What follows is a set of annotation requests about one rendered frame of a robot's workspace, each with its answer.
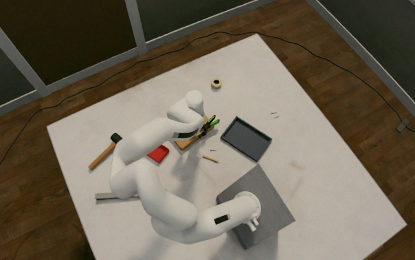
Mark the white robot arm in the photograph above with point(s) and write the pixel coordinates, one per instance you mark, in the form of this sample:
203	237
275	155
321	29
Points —
172	217

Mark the dark green mallet with tan wooden handle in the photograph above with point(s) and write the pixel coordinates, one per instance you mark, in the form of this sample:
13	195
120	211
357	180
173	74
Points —
115	138

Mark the grey flat bar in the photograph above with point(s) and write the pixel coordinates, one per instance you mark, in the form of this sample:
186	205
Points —
99	196

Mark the red shallow tray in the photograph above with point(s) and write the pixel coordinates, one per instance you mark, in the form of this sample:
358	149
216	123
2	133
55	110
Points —
159	153

